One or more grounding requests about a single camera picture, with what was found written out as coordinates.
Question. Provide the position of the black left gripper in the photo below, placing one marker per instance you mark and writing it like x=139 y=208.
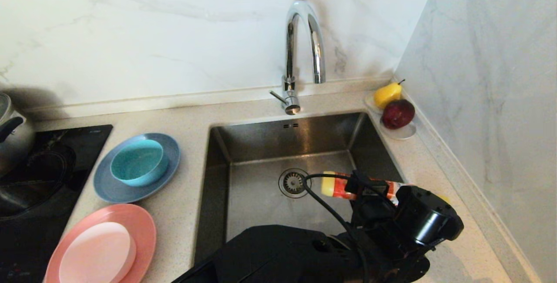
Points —
x=428 y=217

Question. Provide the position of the dish soap bottle yellow cap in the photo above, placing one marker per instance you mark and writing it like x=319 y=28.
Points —
x=333 y=186

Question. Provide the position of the chrome gooseneck faucet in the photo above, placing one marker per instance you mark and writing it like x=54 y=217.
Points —
x=290 y=48

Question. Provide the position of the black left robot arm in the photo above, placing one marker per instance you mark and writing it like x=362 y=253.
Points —
x=270 y=257

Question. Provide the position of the yellow green sponge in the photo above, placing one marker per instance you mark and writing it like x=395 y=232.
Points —
x=444 y=199

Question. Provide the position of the stainless steel sink basin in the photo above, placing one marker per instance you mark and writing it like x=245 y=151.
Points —
x=256 y=204

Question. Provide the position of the small white fruit dish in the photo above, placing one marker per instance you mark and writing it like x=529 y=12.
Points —
x=404 y=134

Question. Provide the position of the dark red apple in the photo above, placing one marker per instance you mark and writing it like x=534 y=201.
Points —
x=398 y=115

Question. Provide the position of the yellow pear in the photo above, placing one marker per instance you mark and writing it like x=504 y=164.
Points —
x=387 y=95

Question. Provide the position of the round metal drain strainer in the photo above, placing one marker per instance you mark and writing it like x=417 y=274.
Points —
x=291 y=183

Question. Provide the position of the teal bowl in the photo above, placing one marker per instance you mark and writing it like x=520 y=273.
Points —
x=138 y=163

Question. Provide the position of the blue plate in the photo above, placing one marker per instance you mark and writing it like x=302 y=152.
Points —
x=106 y=188

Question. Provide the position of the small light pink plate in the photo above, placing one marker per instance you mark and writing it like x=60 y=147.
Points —
x=95 y=254

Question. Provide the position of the black glass cooktop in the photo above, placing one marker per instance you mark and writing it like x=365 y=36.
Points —
x=26 y=244

